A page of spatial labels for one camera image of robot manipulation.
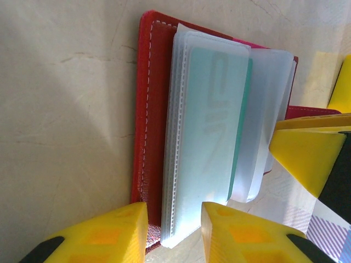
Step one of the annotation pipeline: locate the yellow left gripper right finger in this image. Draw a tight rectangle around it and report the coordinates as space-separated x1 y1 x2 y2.
201 201 338 263

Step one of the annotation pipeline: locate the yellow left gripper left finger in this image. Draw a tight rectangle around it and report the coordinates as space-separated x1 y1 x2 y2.
19 202 149 263

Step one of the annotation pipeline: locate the yellow card box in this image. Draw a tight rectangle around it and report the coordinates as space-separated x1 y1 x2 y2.
327 54 351 112

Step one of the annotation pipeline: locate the teal credit card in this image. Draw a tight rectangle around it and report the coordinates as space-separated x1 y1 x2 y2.
189 47 253 203

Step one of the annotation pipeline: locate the red leather card holder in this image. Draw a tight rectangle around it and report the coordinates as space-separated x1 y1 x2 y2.
130 10 342 255

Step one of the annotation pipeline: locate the plaid backdrop cloth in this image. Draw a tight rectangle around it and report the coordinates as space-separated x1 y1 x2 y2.
306 215 351 263

